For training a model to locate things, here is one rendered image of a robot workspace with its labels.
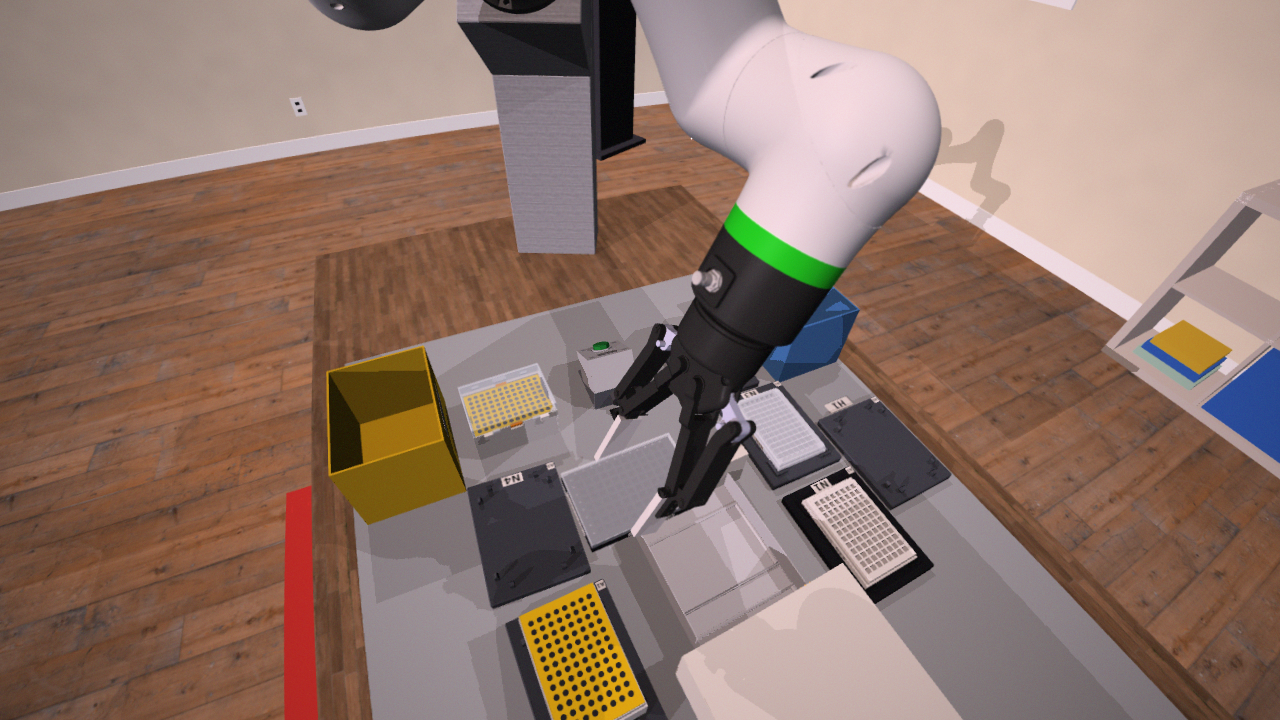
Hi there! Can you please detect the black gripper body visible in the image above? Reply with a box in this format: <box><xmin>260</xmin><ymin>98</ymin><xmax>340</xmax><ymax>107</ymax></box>
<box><xmin>668</xmin><ymin>297</ymin><xmax>774</xmax><ymax>414</ymax></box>

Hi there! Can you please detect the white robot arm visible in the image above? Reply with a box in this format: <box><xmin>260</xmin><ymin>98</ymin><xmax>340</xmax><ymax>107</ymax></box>
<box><xmin>631</xmin><ymin>0</ymin><xmax>942</xmax><ymax>347</ymax></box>

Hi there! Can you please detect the blue open-top bin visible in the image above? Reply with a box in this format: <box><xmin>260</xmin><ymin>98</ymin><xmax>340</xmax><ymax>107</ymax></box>
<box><xmin>762</xmin><ymin>287</ymin><xmax>860</xmax><ymax>382</ymax></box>

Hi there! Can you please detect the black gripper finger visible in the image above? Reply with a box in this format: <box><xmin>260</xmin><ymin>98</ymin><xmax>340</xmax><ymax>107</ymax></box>
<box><xmin>594</xmin><ymin>323</ymin><xmax>687</xmax><ymax>460</ymax></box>
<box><xmin>631</xmin><ymin>378</ymin><xmax>756</xmax><ymax>537</ymax></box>

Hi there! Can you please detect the yellow open-top bin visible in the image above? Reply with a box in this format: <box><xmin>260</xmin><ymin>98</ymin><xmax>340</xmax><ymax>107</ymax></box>
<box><xmin>326</xmin><ymin>346</ymin><xmax>466</xmax><ymax>525</ymax></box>

